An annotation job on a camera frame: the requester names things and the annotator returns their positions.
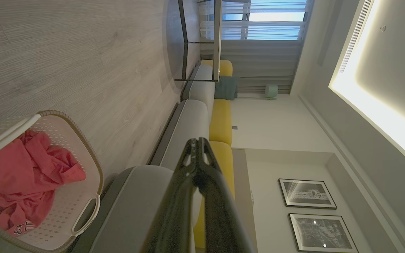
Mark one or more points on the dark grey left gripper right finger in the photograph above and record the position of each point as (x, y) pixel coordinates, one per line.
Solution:
(223, 218)

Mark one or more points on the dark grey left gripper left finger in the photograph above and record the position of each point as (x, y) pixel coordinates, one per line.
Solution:
(174, 211)

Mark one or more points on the white perforated laundry basket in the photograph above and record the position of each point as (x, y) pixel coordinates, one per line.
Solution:
(76, 196)

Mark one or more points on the yellow sofa back cushion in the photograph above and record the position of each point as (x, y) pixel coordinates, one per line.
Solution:
(225, 67)
(225, 159)
(220, 121)

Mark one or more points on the black framed picture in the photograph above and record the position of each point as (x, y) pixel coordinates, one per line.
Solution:
(322, 233)
(307, 193)

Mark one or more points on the grey sofa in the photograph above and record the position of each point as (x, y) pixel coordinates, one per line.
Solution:
(185, 123)

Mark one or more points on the teal throw pillow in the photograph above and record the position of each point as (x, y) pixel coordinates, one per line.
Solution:
(226, 88)

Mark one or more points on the pale green round lamp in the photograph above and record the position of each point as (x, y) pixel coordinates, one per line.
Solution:
(271, 91)

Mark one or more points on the red printed garment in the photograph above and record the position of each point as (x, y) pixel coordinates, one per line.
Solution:
(19, 175)

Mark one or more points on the grey curtain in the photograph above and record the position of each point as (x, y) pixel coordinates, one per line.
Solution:
(260, 62)

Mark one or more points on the sheer white curtain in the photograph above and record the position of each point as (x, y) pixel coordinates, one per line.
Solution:
(274, 28)

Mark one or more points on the long ceiling air vent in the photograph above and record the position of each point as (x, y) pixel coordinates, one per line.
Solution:
(355, 33)

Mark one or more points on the black frame table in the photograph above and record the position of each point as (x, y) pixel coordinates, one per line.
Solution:
(217, 40)

